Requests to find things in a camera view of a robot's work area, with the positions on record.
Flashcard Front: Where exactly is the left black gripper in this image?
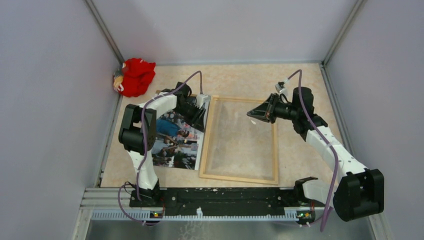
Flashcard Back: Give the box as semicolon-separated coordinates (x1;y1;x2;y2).
172;102;206;133

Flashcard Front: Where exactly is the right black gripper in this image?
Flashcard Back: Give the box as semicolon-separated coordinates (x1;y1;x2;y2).
246;93;299;124

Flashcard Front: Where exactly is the printed photo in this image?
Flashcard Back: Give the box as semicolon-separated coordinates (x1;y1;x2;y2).
151;109;205;171

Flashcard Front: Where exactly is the transparent plastic sheet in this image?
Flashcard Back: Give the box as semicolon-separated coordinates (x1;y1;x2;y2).
205;98;276;181

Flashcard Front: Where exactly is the wooden picture frame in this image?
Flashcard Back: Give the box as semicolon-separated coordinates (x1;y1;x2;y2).
198;95;280;186

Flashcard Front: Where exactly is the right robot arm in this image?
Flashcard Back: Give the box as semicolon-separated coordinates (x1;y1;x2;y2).
247;87;385;222

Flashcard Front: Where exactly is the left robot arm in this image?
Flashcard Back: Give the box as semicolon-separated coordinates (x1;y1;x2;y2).
118;82;211;207

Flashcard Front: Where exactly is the red crumpled cloth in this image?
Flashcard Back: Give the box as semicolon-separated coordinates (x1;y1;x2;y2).
112;58;156;98

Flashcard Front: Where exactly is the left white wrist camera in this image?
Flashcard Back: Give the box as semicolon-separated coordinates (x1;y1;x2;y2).
196;94;211;108

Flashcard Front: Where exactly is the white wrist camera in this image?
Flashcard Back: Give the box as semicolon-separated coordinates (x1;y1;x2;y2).
275;81;288;96
196;94;211;108

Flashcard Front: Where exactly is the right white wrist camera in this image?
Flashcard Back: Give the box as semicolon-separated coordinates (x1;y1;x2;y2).
275;81;288;96

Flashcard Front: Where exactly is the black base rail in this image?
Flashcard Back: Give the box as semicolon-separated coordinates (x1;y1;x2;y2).
129;187;312;217

